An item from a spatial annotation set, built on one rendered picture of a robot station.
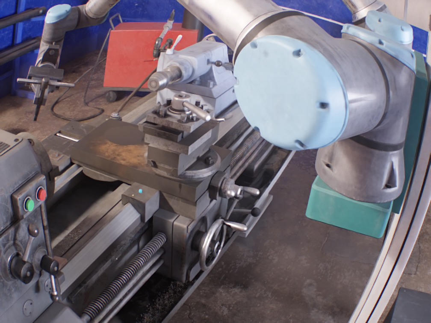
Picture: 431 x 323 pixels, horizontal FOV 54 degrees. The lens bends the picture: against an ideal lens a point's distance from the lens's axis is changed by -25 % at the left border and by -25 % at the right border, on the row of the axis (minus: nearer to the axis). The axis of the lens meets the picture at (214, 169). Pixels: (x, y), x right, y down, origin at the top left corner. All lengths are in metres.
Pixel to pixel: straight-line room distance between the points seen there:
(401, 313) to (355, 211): 0.80
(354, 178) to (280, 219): 2.63
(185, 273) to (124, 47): 3.11
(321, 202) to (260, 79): 0.26
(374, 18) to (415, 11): 4.32
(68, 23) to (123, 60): 3.29
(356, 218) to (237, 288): 2.02
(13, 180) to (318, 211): 0.65
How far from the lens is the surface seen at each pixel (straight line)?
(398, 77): 0.75
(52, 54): 1.46
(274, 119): 0.63
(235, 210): 2.23
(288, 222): 3.39
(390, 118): 0.76
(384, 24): 1.21
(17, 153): 1.14
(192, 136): 1.80
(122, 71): 4.82
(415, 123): 0.91
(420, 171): 0.94
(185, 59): 2.38
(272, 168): 3.11
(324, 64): 0.60
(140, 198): 1.81
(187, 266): 1.96
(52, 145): 2.18
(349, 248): 3.27
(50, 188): 1.47
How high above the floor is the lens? 1.83
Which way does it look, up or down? 28 degrees down
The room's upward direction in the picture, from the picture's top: 7 degrees clockwise
